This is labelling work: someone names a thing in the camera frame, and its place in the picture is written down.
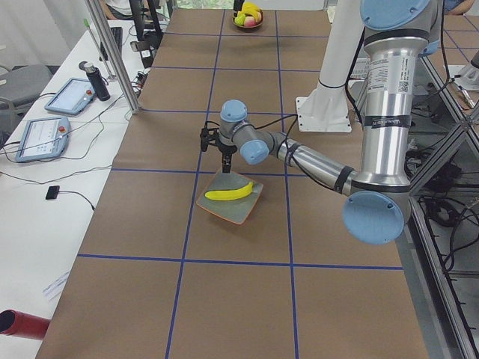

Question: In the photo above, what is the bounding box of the aluminium frame post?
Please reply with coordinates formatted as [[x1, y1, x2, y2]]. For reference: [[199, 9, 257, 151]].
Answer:
[[85, 0, 140, 114]]

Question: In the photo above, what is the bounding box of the small black puck device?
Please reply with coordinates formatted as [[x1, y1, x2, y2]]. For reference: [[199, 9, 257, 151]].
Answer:
[[45, 185, 60, 200]]

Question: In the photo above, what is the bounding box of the pink peach lower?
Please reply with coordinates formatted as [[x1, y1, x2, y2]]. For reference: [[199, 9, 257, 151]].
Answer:
[[243, 15, 258, 28]]

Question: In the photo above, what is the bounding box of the black monitor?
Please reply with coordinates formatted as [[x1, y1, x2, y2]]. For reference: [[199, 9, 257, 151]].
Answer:
[[129, 0, 163, 46]]

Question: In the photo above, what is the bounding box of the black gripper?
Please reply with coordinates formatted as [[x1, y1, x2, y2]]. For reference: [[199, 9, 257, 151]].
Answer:
[[219, 142, 237, 173]]

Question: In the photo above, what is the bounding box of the teach pendant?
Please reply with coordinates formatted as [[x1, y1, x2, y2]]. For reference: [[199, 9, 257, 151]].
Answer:
[[44, 78, 96, 116], [15, 116, 71, 163]]

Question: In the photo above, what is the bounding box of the yellow banana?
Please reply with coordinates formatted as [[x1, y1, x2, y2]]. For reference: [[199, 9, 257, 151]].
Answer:
[[238, 1, 263, 22], [204, 182, 254, 201]]

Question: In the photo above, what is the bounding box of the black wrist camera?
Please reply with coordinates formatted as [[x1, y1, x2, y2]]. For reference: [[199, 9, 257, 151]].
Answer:
[[200, 126, 219, 153]]

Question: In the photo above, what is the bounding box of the teach pendant near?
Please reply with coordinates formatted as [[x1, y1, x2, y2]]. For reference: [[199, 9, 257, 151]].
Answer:
[[15, 116, 71, 163]]

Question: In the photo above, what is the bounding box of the black water bottle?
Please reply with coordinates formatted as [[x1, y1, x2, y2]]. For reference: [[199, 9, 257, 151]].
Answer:
[[79, 61, 110, 101]]

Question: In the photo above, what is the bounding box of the woven fruit basket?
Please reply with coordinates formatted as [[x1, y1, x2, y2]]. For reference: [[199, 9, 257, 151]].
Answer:
[[232, 9, 263, 30]]

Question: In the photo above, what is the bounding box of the green pear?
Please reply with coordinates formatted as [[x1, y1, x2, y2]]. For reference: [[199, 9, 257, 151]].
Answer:
[[234, 14, 245, 26]]

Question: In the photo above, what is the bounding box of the grey square plate orange rim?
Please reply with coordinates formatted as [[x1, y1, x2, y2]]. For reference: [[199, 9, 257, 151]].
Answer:
[[196, 169, 263, 224]]

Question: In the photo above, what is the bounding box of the red cylinder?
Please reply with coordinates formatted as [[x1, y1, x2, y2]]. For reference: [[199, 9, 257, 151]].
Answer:
[[1, 310, 50, 340]]

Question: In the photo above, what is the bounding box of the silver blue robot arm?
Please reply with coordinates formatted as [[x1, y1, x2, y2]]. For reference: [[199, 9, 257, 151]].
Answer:
[[218, 1, 443, 245]]

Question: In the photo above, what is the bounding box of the teach pendant far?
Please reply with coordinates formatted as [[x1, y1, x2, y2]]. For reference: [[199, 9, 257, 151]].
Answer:
[[44, 78, 96, 116]]

